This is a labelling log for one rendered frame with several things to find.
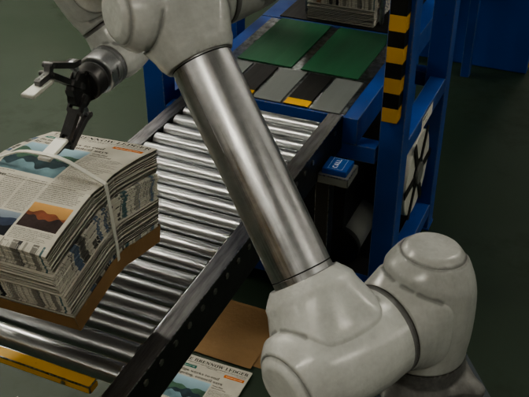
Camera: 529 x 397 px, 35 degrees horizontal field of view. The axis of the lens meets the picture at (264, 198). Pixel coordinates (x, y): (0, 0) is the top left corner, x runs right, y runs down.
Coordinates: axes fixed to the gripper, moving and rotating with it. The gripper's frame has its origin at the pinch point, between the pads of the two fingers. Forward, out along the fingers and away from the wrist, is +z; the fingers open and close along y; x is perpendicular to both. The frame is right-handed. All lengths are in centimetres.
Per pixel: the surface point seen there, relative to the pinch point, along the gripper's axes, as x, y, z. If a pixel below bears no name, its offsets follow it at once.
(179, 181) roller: 6, 53, -56
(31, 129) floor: 166, 136, -171
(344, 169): -31, 64, -90
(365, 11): -7, 57, -185
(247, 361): -4, 134, -65
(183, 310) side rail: -22, 50, -7
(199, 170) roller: 3, 54, -63
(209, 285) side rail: -23, 51, -17
